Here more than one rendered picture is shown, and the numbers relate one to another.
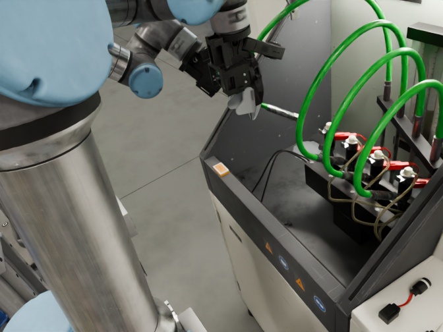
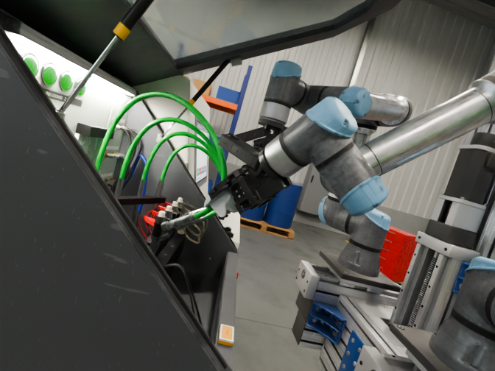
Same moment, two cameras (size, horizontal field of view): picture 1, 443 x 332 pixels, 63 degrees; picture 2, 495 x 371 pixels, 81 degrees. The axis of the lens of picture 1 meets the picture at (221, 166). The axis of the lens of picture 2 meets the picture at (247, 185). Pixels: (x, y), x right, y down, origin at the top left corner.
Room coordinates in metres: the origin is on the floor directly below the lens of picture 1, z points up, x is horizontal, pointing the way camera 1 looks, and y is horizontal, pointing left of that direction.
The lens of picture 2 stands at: (1.45, 0.13, 1.33)
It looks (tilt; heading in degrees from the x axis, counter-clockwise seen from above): 6 degrees down; 197
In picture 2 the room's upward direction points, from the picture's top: 16 degrees clockwise
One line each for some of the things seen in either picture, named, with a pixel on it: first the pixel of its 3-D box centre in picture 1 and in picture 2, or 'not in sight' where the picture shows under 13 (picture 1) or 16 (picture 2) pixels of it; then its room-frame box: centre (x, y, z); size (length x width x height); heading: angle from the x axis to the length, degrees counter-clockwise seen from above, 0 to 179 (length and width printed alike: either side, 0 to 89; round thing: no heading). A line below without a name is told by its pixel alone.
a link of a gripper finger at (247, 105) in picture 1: (246, 107); not in sight; (0.69, -0.08, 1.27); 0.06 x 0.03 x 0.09; 110
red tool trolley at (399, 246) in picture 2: not in sight; (382, 253); (-3.49, 1.06, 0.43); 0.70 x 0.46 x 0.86; 50
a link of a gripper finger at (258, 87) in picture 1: (253, 85); not in sight; (0.69, -0.11, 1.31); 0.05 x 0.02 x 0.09; 20
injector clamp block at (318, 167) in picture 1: (360, 206); (156, 265); (0.65, -0.34, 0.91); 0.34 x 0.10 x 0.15; 20
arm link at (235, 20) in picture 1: (230, 18); (274, 115); (0.70, -0.08, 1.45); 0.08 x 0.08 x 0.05
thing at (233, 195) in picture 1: (264, 230); (222, 313); (0.68, -0.07, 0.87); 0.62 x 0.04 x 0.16; 20
